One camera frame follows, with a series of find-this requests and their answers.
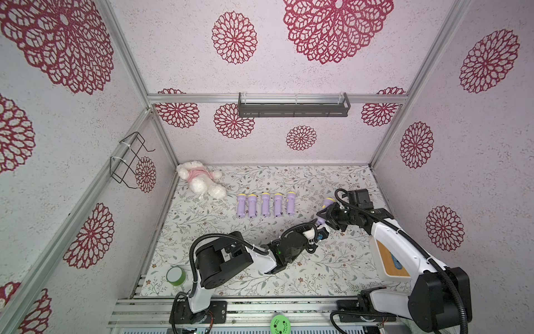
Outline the purple flashlight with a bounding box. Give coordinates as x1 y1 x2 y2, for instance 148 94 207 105
274 193 284 217
248 194 257 218
317 198 335 226
286 191 296 216
236 193 247 218
261 193 271 217

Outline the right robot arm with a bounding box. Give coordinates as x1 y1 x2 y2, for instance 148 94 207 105
317 189 472 333

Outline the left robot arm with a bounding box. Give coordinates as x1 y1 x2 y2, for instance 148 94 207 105
169 223 328 333

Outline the green round disc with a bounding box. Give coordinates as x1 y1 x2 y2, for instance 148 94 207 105
270 314 291 334

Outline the white plush toy pink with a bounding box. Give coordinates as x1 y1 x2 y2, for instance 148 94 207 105
177 161 227 200

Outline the green tape roll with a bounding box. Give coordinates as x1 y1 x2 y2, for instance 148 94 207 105
165 266 186 286

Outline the black wall shelf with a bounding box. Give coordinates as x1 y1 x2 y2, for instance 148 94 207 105
237 93 351 118

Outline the black wire wall rack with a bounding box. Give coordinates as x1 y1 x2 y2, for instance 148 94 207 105
108 132 154 189

